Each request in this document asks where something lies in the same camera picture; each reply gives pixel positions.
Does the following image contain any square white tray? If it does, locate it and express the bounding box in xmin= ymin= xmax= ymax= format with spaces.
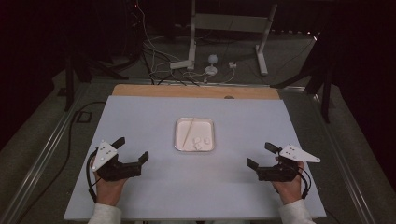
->
xmin=174 ymin=117 xmax=217 ymax=153

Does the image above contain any black square floor plate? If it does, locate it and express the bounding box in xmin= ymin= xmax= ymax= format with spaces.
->
xmin=76 ymin=111 xmax=93 ymax=124

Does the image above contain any metal floor rail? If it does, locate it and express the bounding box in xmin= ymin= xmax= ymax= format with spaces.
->
xmin=310 ymin=92 xmax=378 ymax=224
xmin=0 ymin=81 xmax=92 ymax=224

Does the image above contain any person's right hand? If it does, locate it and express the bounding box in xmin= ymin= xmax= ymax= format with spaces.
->
xmin=271 ymin=157 xmax=305 ymax=205

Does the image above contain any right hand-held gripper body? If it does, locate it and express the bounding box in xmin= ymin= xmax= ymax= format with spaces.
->
xmin=256 ymin=144 xmax=321 ymax=183

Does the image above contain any hand-held gripper black cable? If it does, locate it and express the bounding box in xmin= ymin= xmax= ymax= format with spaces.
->
xmin=85 ymin=148 xmax=100 ymax=204
xmin=295 ymin=165 xmax=313 ymax=201

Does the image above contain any small white round camera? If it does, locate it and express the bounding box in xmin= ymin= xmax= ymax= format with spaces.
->
xmin=205 ymin=54 xmax=219 ymax=77

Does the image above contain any long black floor cable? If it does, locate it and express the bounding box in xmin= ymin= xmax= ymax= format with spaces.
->
xmin=17 ymin=101 xmax=107 ymax=224

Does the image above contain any black stand with legs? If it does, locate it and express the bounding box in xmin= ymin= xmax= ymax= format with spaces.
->
xmin=270 ymin=31 xmax=333 ymax=124
xmin=63 ymin=46 xmax=141 ymax=112

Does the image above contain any left hand-held gripper black cable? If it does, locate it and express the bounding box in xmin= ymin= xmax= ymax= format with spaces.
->
xmin=85 ymin=148 xmax=100 ymax=204

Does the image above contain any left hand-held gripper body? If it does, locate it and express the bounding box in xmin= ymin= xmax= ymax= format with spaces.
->
xmin=92 ymin=140 xmax=143 ymax=183

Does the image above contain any person's left hand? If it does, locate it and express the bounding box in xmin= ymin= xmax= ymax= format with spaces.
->
xmin=91 ymin=157 xmax=129 ymax=207

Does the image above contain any right hand-held gripper black cable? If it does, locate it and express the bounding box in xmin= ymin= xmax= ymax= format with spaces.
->
xmin=295 ymin=165 xmax=313 ymax=201

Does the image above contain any pale blue table mat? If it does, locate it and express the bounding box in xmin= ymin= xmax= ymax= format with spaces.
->
xmin=64 ymin=95 xmax=327 ymax=220

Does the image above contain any white metal stand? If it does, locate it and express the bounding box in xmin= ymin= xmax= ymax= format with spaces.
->
xmin=187 ymin=0 xmax=278 ymax=77

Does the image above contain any white floor cable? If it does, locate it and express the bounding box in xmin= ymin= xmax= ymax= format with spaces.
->
xmin=135 ymin=0 xmax=236 ymax=86

